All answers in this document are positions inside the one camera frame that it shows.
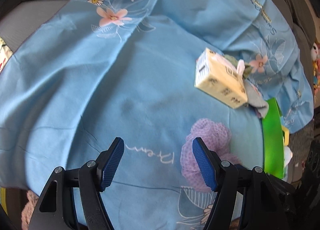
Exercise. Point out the purple mesh bath puff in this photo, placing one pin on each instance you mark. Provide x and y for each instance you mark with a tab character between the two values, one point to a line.
212	132

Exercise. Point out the pale blue elephant plush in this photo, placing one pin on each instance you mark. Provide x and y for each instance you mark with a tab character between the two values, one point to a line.
288	155

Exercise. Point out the row of plush toys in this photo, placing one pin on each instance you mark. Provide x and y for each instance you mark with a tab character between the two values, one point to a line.
316	55

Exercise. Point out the blue floral blanket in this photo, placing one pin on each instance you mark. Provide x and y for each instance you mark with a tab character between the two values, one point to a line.
100	82

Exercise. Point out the grey-blue towel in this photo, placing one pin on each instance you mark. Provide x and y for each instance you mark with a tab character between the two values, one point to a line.
255	97

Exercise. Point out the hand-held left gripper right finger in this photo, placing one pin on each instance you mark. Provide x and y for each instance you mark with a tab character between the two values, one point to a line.
205	165

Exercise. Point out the pink fluffy cloth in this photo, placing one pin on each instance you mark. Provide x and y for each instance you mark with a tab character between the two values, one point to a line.
30	205

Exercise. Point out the green box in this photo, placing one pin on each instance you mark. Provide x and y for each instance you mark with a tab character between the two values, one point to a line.
272	140

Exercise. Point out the white patterned cloth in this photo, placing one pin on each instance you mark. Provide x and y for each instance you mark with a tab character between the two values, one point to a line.
2	52

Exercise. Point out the yellow tissue pack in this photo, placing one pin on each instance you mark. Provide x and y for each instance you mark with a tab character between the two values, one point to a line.
220	82

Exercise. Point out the grey sofa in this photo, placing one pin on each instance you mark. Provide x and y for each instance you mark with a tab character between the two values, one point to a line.
37	10

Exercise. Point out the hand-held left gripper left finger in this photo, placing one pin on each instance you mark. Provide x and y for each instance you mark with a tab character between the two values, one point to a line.
112	162

